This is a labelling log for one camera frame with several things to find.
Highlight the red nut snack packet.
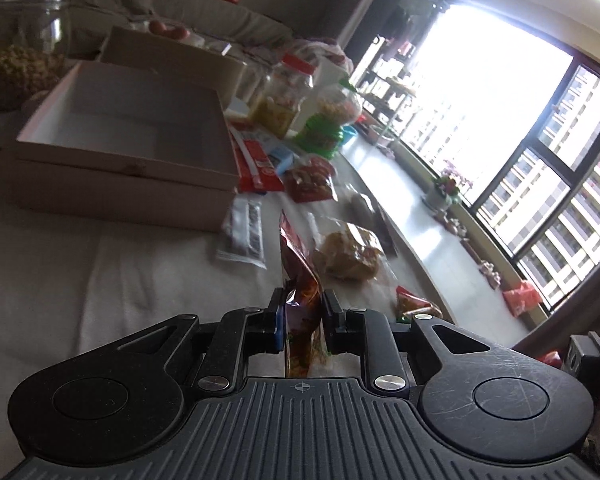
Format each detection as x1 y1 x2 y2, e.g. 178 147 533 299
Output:
284 156 339 204

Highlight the glass jar with nuts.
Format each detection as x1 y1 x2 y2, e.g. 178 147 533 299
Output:
0 0 72 111

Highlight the potted flower plant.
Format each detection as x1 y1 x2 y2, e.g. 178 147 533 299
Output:
424 160 468 217

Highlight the beige cardboard box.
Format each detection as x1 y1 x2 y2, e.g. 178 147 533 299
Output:
100 25 248 107

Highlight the long red snack packet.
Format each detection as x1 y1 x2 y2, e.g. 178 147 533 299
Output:
229 125 286 194

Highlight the white black snack packet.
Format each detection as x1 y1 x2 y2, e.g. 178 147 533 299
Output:
216 196 269 270

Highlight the green base candy dispenser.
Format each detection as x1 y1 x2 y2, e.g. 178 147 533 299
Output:
292 82 364 157

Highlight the dark snack packet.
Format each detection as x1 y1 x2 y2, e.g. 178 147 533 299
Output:
346 191 400 257

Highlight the shiny red brown snack packet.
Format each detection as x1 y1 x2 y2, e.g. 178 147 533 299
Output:
278 210 331 378

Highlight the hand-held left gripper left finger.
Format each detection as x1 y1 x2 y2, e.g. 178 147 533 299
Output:
112 287 286 395

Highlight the pink cardboard box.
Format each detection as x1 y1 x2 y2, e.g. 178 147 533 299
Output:
0 60 241 233

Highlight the blue white snack packet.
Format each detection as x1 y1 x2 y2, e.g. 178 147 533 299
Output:
269 144 296 172

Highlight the plastic jar with red lid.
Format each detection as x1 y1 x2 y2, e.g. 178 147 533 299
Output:
252 52 316 139

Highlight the small red yellow packet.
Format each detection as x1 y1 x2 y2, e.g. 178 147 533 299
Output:
394 285 444 324

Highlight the metal shelf rack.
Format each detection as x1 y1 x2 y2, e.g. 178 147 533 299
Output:
352 35 421 141

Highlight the bread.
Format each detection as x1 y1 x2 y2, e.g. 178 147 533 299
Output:
311 224 384 284

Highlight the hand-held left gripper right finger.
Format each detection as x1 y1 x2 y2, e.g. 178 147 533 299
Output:
321 290 492 392

